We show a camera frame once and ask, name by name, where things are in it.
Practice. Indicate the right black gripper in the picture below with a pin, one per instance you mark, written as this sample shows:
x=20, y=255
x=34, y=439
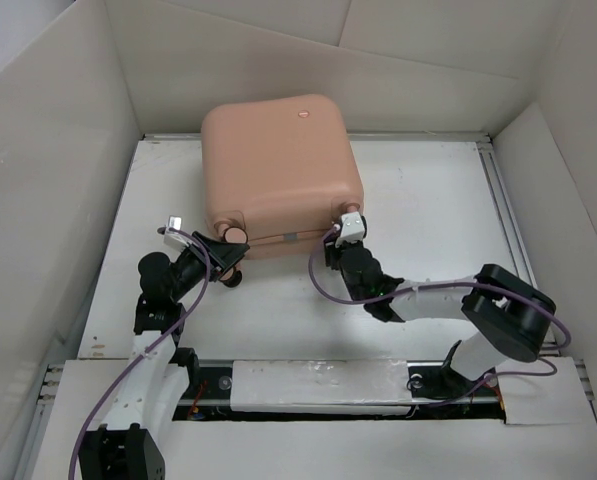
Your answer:
x=331, y=251

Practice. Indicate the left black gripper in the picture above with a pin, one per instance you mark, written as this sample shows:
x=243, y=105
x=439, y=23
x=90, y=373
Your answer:
x=224, y=255

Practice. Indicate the pink hard-shell suitcase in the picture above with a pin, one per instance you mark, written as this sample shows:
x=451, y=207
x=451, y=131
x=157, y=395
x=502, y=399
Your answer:
x=277, y=173

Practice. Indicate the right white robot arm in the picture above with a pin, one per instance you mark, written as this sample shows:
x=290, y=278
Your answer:
x=510, y=316

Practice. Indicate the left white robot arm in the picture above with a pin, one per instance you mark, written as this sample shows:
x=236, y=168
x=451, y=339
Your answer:
x=120, y=438

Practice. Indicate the white foam cover block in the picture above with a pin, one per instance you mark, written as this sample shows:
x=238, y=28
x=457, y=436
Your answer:
x=321, y=387

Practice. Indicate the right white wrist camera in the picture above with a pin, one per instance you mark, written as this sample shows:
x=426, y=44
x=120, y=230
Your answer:
x=351, y=228

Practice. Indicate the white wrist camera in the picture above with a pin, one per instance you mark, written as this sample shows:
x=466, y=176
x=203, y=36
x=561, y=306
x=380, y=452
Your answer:
x=170, y=233
x=351, y=228

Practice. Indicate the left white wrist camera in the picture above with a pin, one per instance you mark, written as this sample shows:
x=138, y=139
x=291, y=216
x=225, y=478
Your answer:
x=170, y=233

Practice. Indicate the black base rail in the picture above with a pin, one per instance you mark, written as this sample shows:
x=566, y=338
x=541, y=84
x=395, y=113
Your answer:
x=208, y=400

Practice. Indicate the aluminium frame rail right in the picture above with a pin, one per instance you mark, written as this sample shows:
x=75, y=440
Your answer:
x=503, y=207

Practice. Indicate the aluminium frame rail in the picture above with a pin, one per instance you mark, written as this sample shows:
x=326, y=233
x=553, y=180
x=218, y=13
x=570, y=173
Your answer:
x=41, y=415
x=503, y=207

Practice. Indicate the aluminium frame rail left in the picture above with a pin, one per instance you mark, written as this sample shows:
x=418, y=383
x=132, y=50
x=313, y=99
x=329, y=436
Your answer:
x=41, y=415

